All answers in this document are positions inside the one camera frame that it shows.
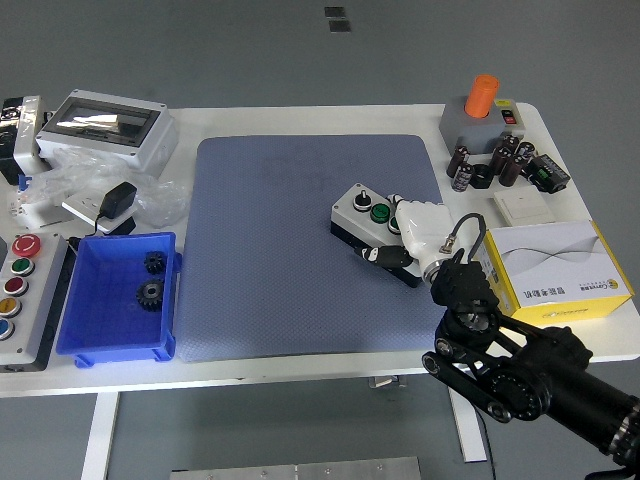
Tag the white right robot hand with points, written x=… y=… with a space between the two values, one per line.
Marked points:
x=425 y=225

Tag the grey four-button control box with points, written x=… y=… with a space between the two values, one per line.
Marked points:
x=345 y=215

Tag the grey five-button control box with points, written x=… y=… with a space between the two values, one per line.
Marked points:
x=35 y=320

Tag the black silver-striped capacitor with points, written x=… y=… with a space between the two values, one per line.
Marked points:
x=463 y=179

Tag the white and yellow carton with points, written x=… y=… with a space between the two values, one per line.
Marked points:
x=550 y=260

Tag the black module green terminal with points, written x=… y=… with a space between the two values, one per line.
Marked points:
x=547 y=174

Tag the orange cylinder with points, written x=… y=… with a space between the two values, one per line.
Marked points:
x=481 y=97

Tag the grey-blue textured mat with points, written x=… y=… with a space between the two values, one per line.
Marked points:
x=270 y=240

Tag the dark square floor cover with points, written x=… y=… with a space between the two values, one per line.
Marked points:
x=339 y=26
x=335 y=12

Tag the white table leg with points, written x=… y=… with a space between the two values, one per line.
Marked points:
x=100 y=435
x=472 y=442

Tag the clear plastic bag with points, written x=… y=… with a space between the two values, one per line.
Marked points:
x=160 y=200

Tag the small black bevel gear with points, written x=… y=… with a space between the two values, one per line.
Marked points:
x=155 y=262

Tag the grey metal floor plate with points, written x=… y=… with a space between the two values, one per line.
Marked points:
x=300 y=470

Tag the large black bevel gear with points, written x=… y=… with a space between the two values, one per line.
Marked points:
x=150 y=296

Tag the black power adapter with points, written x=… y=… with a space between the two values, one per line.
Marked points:
x=117 y=200

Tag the blue plastic bin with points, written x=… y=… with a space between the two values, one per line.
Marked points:
x=110 y=320

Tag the white circuit breaker blue lever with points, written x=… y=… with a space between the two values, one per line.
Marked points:
x=30 y=210

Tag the white and black device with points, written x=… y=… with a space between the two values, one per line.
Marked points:
x=25 y=140

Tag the white wall switch plate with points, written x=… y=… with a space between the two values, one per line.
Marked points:
x=525 y=207

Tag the grey rocker switch box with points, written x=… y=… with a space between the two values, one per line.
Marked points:
x=480 y=132

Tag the metal bracket under table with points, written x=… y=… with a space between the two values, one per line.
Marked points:
x=387 y=382

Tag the grey enclosure with clear lid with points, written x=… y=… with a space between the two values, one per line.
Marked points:
x=145 y=145

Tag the white wall socket panel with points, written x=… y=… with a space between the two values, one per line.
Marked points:
x=82 y=205

